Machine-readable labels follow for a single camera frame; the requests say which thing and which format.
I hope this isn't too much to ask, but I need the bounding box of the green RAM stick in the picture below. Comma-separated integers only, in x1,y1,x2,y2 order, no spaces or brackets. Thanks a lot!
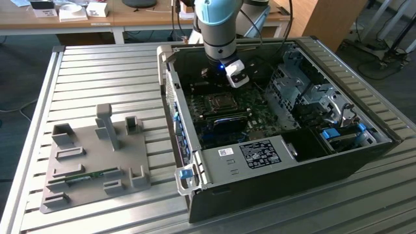
206,110,254,120
63,171,107,184

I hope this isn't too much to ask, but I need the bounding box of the blue disk carrier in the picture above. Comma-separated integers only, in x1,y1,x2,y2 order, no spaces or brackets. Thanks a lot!
320,128,340,141

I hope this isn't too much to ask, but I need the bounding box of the small cardboard box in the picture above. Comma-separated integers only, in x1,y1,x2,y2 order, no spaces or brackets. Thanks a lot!
180,0,196,20

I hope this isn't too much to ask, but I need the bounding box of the coloured wire bundle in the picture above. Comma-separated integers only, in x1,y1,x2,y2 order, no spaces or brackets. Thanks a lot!
338,103,360,129

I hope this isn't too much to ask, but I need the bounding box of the silver green CPU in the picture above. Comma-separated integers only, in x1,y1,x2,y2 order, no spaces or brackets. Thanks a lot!
216,95,234,107

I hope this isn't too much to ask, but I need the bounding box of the green motherboard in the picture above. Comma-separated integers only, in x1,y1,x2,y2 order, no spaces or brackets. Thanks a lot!
184,81,303,150

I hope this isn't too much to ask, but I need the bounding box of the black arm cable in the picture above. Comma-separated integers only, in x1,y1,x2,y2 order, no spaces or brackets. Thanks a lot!
283,0,295,47

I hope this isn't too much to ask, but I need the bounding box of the metal socket cover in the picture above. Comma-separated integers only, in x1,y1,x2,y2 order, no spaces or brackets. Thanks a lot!
207,94,238,112

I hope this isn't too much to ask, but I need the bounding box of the white round bowl stand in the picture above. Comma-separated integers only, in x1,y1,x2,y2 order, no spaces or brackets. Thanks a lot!
58,4,88,22

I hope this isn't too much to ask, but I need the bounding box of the white printed box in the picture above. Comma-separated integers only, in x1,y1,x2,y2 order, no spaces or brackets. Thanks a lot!
86,2,110,18

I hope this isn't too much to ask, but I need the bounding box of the black grey PC case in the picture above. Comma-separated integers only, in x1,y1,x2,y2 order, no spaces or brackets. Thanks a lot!
156,36,407,224

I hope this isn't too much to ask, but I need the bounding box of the silver drive cage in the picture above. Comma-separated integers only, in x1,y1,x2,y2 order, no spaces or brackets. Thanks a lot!
264,43,344,129

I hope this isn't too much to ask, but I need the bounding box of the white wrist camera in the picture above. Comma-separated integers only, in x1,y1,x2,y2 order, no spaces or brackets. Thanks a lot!
224,59,251,89

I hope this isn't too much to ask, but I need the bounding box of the black graphics card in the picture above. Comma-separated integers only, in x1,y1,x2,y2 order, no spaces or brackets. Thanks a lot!
210,117,251,138

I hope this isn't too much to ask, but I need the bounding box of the grey parts rack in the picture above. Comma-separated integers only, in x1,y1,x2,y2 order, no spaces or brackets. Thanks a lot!
39,103,154,215

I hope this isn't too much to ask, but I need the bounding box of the wooden desk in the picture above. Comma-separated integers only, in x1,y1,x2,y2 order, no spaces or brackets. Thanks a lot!
0,0,115,37
112,0,295,46

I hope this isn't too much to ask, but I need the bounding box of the dark grey round object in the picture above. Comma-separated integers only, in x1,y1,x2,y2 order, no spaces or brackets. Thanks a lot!
122,0,156,8

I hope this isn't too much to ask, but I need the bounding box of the white box black top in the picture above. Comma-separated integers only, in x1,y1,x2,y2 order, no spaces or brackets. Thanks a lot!
32,1,59,18

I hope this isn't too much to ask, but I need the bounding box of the CPU socket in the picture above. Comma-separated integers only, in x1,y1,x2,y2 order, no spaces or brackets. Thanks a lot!
206,93,240,113

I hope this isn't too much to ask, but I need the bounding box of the grey power supply unit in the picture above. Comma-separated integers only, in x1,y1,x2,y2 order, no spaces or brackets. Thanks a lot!
194,135,299,190

